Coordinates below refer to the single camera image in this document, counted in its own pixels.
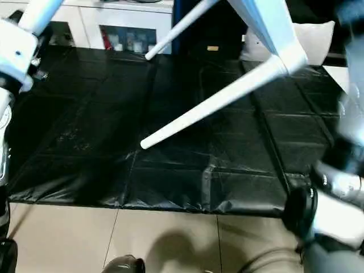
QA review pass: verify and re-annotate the white plastic table leg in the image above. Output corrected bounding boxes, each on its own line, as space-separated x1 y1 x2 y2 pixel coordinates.
140 55 288 151
18 0 68 37
144 0 214 61

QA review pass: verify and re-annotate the black work mat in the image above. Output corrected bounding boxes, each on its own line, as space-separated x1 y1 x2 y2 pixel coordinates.
7 45 350 218

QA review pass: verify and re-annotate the white sideboard with glass doors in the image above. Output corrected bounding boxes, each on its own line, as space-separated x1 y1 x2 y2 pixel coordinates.
0 0 174 55

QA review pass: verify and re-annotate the black speaker with gold label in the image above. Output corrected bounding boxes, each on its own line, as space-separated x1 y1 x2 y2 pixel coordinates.
172 0 249 62

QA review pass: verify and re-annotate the dark round robot body part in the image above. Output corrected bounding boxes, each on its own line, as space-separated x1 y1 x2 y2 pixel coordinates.
102 254 146 273

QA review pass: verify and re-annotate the grey cushion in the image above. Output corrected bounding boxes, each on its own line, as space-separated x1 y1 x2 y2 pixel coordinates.
240 21 336 67

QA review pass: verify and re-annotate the white flat panel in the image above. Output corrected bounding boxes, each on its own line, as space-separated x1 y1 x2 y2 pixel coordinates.
322 64 351 94

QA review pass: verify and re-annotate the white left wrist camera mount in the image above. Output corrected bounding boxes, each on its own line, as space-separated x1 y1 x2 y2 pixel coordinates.
0 18 40 93

